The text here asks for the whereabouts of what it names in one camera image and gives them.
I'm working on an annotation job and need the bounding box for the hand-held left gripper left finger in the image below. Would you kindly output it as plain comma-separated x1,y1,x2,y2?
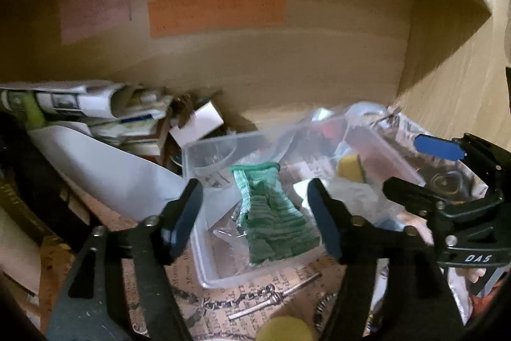
46,178,204,341

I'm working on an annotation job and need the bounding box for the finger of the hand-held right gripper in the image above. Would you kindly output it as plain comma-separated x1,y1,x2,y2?
414,132,507,202
382,176,504,222

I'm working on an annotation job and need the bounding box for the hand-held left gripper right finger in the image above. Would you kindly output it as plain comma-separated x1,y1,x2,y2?
307,178,468,341

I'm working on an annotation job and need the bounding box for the green knitted cloth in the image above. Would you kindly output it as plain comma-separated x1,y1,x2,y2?
231,162,321,268

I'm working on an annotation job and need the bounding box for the clear plastic container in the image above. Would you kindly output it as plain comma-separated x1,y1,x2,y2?
181,112,426,289

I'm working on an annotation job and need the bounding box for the person's right hand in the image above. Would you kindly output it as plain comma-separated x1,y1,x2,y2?
466,267,488,285

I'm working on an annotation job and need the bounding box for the glass jar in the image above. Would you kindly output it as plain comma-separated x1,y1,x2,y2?
429,169,466,202

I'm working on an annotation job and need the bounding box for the white cloth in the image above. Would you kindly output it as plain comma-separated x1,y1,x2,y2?
293,178,386,224

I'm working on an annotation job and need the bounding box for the yellow sponge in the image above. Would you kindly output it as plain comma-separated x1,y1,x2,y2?
336,154,367,182

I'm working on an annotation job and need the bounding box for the clear plastic bag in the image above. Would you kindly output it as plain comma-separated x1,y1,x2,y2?
275,101,404,166

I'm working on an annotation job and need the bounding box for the white paper sheet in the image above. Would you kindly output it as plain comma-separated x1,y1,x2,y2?
29,124,190,222

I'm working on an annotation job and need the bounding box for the stack of books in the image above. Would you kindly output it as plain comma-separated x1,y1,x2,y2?
90,107,174,158

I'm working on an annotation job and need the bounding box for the small white box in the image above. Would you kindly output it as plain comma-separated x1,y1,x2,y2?
168,100,225,151

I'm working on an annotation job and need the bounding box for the vintage printed table cover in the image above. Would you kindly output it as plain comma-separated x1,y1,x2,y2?
120,201,492,341

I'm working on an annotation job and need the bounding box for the yellow ball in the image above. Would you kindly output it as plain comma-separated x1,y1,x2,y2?
256,316,317,341

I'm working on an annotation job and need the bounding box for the rolled newspaper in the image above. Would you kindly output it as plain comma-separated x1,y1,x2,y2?
0,81,174,126

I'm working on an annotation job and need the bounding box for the large cardboard box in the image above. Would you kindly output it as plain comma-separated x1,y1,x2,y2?
0,0,495,136

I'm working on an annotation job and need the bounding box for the orange paper note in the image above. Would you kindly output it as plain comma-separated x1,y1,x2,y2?
147,0,286,39

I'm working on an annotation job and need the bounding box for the pink paper note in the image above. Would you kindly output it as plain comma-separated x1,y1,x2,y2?
58,0,132,45

